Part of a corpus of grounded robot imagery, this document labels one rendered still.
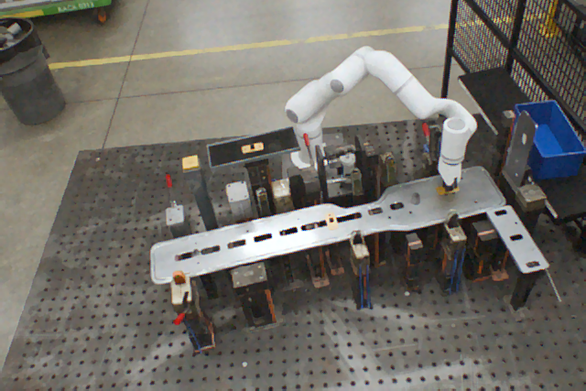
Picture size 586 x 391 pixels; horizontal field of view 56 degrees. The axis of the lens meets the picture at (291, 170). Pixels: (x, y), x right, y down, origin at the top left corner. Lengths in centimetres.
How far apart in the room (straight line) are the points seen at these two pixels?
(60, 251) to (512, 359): 198
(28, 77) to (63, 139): 51
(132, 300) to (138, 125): 215
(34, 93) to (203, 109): 128
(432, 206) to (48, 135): 327
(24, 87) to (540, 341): 379
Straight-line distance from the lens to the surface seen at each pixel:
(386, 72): 198
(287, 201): 220
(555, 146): 249
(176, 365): 230
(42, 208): 413
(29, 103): 472
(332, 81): 207
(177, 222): 221
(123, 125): 448
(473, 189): 230
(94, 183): 304
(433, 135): 222
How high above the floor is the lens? 270
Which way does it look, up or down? 46 degrees down
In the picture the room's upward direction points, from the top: 9 degrees counter-clockwise
